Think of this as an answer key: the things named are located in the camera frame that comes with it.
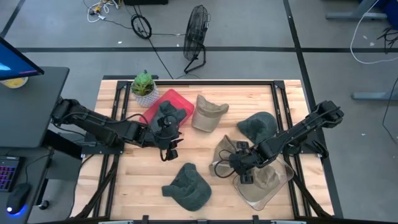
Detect clear plastic bin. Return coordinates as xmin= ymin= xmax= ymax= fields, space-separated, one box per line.
xmin=232 ymin=155 xmax=295 ymax=212

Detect thin black cable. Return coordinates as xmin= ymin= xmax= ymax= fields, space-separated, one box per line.
xmin=381 ymin=71 xmax=398 ymax=138

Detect black desk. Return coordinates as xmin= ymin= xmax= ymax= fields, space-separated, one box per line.
xmin=0 ymin=66 xmax=70 ymax=224

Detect black computer mouse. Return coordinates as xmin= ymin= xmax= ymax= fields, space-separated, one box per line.
xmin=6 ymin=182 xmax=32 ymax=216

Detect blue object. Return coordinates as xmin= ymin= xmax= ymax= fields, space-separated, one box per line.
xmin=357 ymin=0 xmax=398 ymax=22

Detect coiled black cable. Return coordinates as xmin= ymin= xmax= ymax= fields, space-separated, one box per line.
xmin=130 ymin=14 xmax=153 ymax=40

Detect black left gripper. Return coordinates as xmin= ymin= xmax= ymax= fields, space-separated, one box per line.
xmin=145 ymin=115 xmax=185 ymax=162

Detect computer monitor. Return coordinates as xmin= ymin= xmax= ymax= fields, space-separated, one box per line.
xmin=0 ymin=36 xmax=45 ymax=82

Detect dark green cap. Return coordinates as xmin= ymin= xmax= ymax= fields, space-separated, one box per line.
xmin=149 ymin=100 xmax=188 ymax=133
xmin=161 ymin=162 xmax=213 ymax=212
xmin=236 ymin=111 xmax=279 ymax=146

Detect black keyboard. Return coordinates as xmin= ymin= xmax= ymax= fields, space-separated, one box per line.
xmin=0 ymin=155 xmax=22 ymax=193

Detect grey desk foot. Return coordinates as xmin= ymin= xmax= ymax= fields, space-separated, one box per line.
xmin=351 ymin=90 xmax=398 ymax=101

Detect potted succulent plant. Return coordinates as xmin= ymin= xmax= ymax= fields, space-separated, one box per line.
xmin=130 ymin=70 xmax=160 ymax=108

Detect tan cap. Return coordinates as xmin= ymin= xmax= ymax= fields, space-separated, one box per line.
xmin=245 ymin=164 xmax=289 ymax=203
xmin=191 ymin=94 xmax=230 ymax=133
xmin=208 ymin=134 xmax=246 ymax=177

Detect tangled black cables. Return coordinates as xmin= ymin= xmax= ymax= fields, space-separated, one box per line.
xmin=376 ymin=26 xmax=398 ymax=54

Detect black floor fan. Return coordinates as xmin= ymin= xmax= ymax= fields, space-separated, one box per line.
xmin=182 ymin=4 xmax=211 ymax=75

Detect yellow round dish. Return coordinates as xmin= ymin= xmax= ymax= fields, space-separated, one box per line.
xmin=0 ymin=77 xmax=29 ymax=90

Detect white cable bundle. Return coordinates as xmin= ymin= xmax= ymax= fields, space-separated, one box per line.
xmin=82 ymin=0 xmax=121 ymax=24

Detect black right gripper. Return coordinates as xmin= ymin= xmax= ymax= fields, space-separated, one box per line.
xmin=228 ymin=141 xmax=269 ymax=185

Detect black box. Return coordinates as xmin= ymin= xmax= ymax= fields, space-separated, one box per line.
xmin=123 ymin=0 xmax=169 ymax=6

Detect long white cable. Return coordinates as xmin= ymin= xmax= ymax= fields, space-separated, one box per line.
xmin=349 ymin=0 xmax=398 ymax=65

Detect red plastic bin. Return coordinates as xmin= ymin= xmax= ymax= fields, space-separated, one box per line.
xmin=139 ymin=88 xmax=195 ymax=128

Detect grey desk leg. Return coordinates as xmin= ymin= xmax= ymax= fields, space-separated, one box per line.
xmin=325 ymin=0 xmax=389 ymax=21

